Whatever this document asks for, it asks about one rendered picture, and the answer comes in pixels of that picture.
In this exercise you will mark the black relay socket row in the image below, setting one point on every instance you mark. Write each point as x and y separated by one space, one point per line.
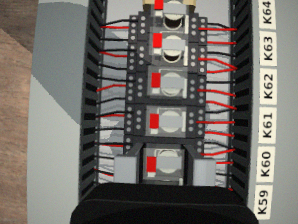
135 93

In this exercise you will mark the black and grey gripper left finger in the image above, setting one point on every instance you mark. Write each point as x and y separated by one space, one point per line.
125 165

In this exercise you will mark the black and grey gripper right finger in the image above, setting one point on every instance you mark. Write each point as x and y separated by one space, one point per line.
198 170

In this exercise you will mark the grey mounting plate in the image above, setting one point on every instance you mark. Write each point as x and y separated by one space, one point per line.
217 11

